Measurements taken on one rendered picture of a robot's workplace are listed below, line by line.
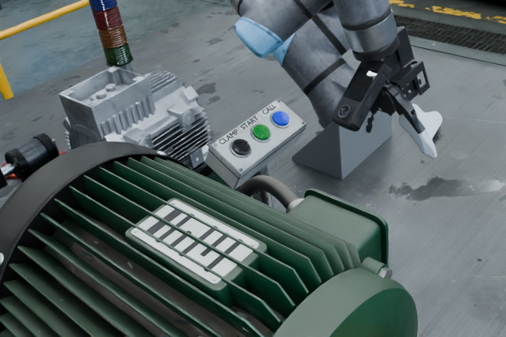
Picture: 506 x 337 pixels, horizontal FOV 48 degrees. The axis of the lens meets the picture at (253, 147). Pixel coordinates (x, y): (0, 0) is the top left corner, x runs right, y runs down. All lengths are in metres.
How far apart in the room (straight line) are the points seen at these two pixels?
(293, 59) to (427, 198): 0.41
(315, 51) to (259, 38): 0.37
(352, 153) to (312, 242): 0.96
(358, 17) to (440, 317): 0.49
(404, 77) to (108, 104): 0.48
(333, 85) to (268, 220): 0.95
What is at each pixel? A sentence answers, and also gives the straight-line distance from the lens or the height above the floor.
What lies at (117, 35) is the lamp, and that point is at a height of 1.10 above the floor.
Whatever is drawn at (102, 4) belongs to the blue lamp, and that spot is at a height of 1.18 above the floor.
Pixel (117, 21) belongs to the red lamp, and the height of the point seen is 1.13.
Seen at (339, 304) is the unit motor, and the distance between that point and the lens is 0.27.
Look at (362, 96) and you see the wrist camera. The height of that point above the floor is 1.13.
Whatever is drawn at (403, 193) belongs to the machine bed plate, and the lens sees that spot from 1.22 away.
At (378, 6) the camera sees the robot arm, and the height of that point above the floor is 1.26.
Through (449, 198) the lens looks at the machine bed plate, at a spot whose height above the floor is 0.80.
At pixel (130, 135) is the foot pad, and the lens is 0.99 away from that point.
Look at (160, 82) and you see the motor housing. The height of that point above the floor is 1.11.
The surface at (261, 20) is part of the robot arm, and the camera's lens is 0.91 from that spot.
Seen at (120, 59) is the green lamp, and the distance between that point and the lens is 1.38.
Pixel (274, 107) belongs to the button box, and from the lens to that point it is 0.98.
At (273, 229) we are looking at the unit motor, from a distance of 0.31.
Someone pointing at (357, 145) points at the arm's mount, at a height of 0.85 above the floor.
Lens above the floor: 1.56
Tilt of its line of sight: 33 degrees down
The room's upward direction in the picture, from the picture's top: 9 degrees counter-clockwise
